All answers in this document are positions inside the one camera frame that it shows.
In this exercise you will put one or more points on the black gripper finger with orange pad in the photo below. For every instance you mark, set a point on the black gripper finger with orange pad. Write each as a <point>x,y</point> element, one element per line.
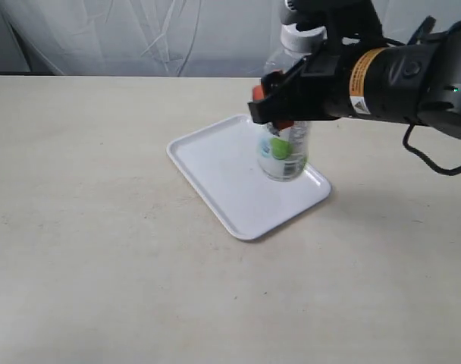
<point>280,83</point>
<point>280,112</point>

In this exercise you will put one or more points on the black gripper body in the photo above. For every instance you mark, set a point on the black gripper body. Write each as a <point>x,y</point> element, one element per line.
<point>353,28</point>

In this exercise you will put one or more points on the clear plastic bottle white cap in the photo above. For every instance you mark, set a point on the clear plastic bottle white cap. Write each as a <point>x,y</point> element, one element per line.
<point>283,153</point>

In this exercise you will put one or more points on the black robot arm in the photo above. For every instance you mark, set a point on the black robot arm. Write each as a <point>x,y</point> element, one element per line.
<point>356,72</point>

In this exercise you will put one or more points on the white wrinkled backdrop curtain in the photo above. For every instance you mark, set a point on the white wrinkled backdrop curtain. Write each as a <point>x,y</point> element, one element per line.
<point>138,38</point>

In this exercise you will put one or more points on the white rectangular plastic tray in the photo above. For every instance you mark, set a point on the white rectangular plastic tray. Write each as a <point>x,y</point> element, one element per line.
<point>220,163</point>

